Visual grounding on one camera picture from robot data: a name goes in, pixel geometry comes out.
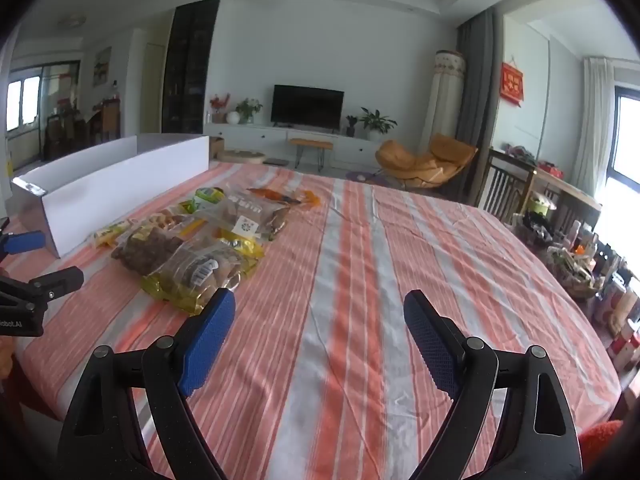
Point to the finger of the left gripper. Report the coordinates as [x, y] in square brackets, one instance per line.
[17, 243]
[41, 289]

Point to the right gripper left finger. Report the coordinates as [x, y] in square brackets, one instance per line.
[101, 436]

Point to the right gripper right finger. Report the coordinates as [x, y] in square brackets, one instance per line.
[536, 436]

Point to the cream rice cracker packet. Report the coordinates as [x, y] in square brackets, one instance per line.
[107, 236]

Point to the dark nuts clear bag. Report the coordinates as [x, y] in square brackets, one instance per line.
[144, 249]

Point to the fish-skin peanut bag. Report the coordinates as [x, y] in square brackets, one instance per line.
[168, 221]

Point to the yellow chestnut snack bag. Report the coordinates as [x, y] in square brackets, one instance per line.
[201, 266]

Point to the green snack packet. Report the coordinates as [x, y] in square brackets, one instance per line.
[203, 197]

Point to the hawthorn strips clear bag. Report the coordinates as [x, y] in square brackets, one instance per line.
[240, 213]

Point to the orange snack packet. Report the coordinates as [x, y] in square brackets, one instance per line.
[303, 198]

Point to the brown snack green-end packet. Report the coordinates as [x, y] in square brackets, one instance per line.
[275, 223]

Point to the white cardboard box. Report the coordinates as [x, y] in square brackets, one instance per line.
[76, 195]

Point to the striped orange tablecloth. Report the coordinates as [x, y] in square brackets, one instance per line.
[319, 377]

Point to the dark wooden dining chair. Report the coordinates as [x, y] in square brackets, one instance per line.
[503, 184]

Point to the wooden side table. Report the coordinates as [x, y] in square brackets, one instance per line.
[570, 203]

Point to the orange lounge chair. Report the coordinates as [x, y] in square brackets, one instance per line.
[443, 160]

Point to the red flower arrangement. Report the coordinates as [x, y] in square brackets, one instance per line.
[218, 105]

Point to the white covered air conditioner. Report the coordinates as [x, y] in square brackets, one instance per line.
[444, 104]

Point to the potted green plant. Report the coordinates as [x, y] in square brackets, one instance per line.
[375, 124]

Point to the black tall cabinet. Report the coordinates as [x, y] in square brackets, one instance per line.
[186, 66]

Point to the small dark potted plant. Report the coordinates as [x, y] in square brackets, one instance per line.
[351, 125]

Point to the leafy plant white vase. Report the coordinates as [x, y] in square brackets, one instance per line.
[248, 109]

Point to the white tv cabinet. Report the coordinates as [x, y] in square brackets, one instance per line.
[348, 153]

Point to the wooden bench stool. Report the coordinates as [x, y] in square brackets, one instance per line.
[322, 147]

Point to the white sheer curtain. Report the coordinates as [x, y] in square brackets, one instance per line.
[596, 134]

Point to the black television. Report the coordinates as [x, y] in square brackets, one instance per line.
[306, 106]

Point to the grey curtain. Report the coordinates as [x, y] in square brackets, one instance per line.
[477, 41]

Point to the red wall hanging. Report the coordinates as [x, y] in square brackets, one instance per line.
[511, 84]

